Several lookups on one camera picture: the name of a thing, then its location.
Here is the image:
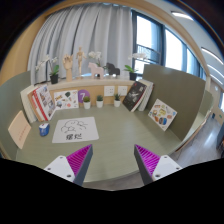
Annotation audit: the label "white mouse pad with drawing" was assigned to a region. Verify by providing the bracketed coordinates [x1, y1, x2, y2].
[52, 117, 99, 143]

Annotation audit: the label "white wall socket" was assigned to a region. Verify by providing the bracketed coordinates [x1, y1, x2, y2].
[118, 86, 128, 96]
[104, 86, 115, 96]

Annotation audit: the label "small potted plant middle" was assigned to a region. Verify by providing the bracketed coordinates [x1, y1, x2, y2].
[96, 95, 104, 108]

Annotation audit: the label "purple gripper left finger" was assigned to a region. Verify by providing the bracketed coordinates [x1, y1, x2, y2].
[44, 145, 93, 186]

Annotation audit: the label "small potted plant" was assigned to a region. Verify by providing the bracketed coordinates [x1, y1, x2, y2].
[83, 96, 91, 109]
[96, 95, 104, 108]
[114, 93, 121, 107]

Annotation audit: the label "white orchid black pot right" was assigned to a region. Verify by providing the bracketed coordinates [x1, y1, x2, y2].
[123, 53, 147, 81]

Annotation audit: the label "wooden hand model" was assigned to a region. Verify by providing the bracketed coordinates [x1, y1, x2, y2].
[63, 54, 73, 82]

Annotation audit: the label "grey curtain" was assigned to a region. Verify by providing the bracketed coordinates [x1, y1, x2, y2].
[28, 3, 133, 84]

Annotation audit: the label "small potted plant right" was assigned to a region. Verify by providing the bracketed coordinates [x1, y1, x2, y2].
[114, 93, 121, 107]

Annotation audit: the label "purple round number sign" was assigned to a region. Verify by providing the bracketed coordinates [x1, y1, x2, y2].
[78, 89, 90, 103]

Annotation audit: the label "black book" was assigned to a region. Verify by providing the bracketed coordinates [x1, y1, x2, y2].
[123, 81, 147, 112]

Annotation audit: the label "red and white book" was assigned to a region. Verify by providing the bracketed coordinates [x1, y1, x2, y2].
[33, 85, 56, 121]

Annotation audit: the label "white orchid behind horse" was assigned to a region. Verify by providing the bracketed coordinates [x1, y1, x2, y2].
[88, 51, 106, 69]

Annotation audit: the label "white orchid black pot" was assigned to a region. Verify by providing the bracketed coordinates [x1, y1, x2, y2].
[123, 53, 147, 81]
[35, 55, 59, 84]

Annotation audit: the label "white toy horse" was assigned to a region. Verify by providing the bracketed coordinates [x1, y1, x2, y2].
[88, 62, 104, 79]

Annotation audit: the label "white orchid black pot left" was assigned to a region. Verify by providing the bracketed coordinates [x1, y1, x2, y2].
[35, 55, 59, 84]

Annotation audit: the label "white illustrated card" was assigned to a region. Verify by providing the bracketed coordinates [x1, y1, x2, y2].
[54, 90, 79, 110]

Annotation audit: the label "colourful sticker board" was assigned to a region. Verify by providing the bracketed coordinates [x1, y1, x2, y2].
[148, 99, 177, 131]

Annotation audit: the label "white wall socket right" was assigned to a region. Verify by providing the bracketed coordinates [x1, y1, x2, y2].
[118, 86, 128, 96]

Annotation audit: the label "white book far left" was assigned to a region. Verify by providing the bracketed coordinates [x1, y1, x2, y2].
[20, 85, 37, 123]

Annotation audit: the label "white books behind black book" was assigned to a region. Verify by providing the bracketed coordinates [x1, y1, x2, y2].
[132, 79, 154, 112]

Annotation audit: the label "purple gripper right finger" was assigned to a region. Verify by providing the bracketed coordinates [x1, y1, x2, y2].
[134, 144, 181, 185]

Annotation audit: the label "wooden mannequin figure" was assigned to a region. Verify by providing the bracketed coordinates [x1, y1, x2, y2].
[76, 47, 86, 77]

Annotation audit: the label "black toy horse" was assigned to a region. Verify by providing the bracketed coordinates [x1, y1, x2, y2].
[106, 63, 120, 75]

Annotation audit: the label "white wall socket left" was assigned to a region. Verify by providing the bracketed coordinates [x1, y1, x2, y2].
[104, 86, 115, 96]

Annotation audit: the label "small potted plant left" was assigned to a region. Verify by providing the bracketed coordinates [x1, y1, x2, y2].
[83, 96, 91, 109]

